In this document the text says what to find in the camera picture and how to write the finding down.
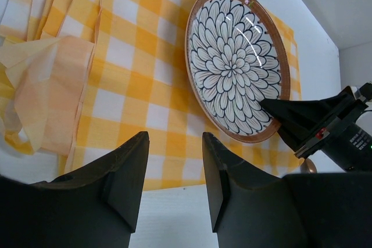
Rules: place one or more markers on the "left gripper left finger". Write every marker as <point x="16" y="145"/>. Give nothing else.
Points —
<point x="96" y="205"/>

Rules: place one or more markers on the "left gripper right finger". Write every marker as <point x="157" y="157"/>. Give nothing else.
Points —
<point x="251" y="208"/>

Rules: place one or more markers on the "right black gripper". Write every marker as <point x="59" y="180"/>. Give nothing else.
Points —
<point x="328" y="125"/>

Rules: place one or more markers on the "floral patterned ceramic plate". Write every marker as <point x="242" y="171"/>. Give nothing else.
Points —
<point x="236" y="58"/>

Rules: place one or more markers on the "yellow white checkered napkin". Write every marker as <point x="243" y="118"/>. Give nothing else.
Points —
<point x="80" y="77"/>

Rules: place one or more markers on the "copper coloured spoon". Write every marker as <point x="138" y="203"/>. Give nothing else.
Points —
<point x="308" y="167"/>

